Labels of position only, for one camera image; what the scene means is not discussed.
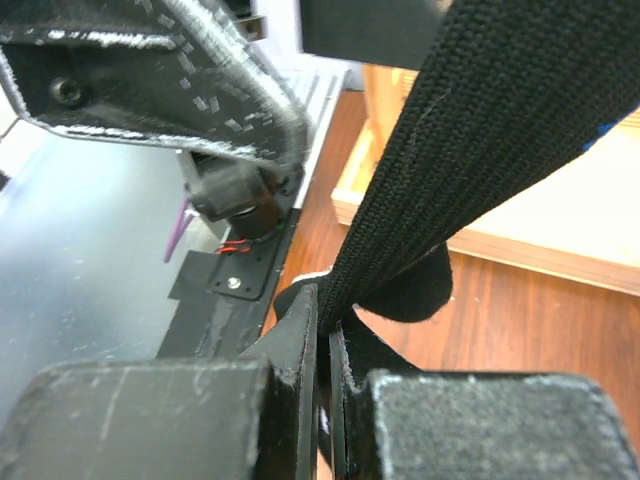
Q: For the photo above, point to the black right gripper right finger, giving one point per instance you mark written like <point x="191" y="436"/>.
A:
<point x="392" y="420"/>

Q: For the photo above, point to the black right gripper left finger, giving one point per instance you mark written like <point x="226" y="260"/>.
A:
<point x="250" y="417"/>

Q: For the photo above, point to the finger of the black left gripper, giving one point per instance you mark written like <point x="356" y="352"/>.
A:
<point x="175" y="74"/>

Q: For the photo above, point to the black white striped sock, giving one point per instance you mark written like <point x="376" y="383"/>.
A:
<point x="510" y="90"/>

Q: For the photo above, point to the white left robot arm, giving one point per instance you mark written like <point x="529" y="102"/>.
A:
<point x="220" y="188"/>

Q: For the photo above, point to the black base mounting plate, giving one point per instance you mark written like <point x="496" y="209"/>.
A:
<point x="223" y="297"/>

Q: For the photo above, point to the wooden drying rack frame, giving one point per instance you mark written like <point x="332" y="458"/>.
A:
<point x="581" y="222"/>

